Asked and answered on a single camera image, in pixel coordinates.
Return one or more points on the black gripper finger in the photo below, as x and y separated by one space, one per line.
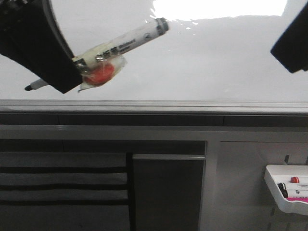
291 49
30 36

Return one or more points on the red round magnet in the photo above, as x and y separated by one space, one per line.
101 74

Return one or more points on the white black whiteboard marker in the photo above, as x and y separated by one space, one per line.
112 49

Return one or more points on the white plastic marker tray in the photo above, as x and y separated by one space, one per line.
275 174

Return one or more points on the red capped marker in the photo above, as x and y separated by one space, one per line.
299 180

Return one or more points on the black capped marker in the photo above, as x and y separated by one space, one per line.
293 190

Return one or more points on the pink eraser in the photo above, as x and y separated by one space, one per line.
305 200

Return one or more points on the grey drawer cabinet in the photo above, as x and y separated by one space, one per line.
44 188

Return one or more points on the dark grey cabinet door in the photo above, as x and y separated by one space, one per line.
168 191

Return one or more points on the white whiteboard with aluminium frame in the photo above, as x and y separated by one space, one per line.
214 64

